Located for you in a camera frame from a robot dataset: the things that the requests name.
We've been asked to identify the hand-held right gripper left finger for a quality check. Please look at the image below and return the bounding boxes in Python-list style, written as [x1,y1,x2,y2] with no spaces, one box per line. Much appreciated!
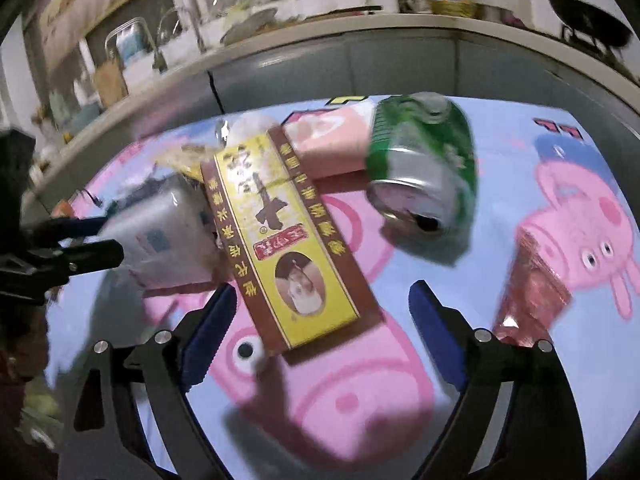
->
[57,284,238,480]

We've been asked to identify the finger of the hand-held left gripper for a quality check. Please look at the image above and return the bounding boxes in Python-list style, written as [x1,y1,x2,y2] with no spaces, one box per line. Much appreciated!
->
[31,216,109,252]
[49,238,125,277]

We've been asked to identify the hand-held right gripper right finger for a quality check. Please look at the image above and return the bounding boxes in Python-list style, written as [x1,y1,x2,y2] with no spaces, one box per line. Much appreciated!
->
[407,281,596,480]

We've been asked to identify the white plastic packet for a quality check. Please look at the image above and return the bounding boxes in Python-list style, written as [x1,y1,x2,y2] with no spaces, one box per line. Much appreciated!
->
[97,172,221,288]

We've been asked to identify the pink foil wrapper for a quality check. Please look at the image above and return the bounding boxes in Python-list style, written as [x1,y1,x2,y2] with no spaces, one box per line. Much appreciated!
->
[492,227,573,348]

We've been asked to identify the yellow and brown carton box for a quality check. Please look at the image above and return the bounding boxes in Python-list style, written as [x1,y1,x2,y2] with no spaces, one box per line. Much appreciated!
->
[200,127,383,366]

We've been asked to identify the green drink can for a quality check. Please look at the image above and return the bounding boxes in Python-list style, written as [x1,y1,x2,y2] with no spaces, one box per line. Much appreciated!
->
[365,92,476,243]

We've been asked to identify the clear plastic wrapper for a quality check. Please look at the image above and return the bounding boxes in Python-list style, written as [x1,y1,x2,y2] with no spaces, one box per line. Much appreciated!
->
[212,112,273,153]

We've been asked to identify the pink tissue packet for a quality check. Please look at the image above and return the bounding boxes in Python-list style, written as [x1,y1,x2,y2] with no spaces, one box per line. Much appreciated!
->
[285,100,378,178]

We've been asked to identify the cartoon pig printed tablecloth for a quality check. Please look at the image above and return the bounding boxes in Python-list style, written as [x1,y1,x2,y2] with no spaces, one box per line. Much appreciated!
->
[45,92,640,480]

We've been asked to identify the yellowish crumpled wrapper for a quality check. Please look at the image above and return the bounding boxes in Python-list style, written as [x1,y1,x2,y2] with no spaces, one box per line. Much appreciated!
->
[155,144,211,183]

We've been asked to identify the metal dish rack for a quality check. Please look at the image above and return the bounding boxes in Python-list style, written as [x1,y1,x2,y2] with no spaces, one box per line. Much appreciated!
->
[104,17,156,70]

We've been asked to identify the grey kitchen cabinet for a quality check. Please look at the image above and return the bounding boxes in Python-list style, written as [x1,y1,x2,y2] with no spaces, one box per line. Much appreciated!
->
[22,27,640,211]

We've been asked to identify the black gas stove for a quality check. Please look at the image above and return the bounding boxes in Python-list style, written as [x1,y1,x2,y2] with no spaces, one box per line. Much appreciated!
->
[560,27,640,71]

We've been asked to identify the black wok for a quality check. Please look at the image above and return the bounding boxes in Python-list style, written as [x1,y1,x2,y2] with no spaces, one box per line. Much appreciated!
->
[545,0,633,56]

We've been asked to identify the wall poster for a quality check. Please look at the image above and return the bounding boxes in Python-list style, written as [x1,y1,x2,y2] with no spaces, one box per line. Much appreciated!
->
[35,0,178,58]

